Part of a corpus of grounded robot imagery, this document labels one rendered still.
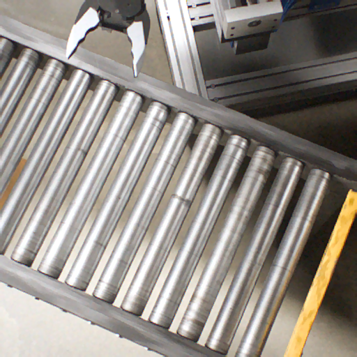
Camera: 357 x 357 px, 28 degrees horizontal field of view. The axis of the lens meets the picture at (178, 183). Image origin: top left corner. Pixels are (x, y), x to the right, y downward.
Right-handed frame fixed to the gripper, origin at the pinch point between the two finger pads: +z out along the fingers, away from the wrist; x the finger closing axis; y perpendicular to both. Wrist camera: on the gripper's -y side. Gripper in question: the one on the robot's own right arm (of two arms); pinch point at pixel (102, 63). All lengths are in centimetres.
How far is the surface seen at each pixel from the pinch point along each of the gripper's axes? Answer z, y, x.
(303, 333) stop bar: 31, 36, -51
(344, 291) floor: 8, 115, -82
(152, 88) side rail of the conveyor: -14.2, 43.0, -7.9
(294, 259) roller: 16, 39, -46
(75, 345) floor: 44, 124, -4
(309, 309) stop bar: 26, 36, -51
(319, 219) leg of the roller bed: -3, 76, -60
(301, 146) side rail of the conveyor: -9, 39, -43
